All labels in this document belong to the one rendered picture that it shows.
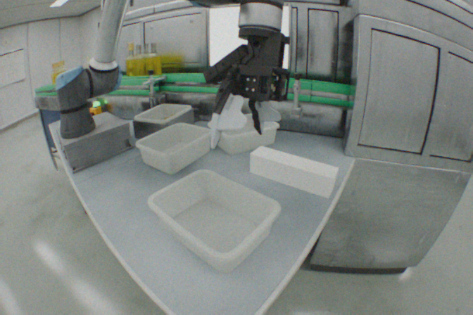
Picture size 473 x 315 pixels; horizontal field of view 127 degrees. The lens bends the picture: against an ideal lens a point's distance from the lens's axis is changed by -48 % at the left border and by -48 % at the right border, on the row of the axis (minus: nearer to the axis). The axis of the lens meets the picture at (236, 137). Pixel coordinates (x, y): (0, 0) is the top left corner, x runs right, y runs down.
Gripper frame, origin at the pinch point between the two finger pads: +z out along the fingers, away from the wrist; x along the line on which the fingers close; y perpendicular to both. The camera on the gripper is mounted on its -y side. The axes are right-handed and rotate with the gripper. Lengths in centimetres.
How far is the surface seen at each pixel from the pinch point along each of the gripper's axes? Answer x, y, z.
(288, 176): 18.5, 5.0, 12.0
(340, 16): 71, 2, -48
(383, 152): 49, 30, 6
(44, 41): 3, -695, -107
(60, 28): 55, -714, -148
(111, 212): -17.8, -22.0, 21.0
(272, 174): 18.5, 0.0, 13.1
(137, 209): -12.1, -18.1, 20.1
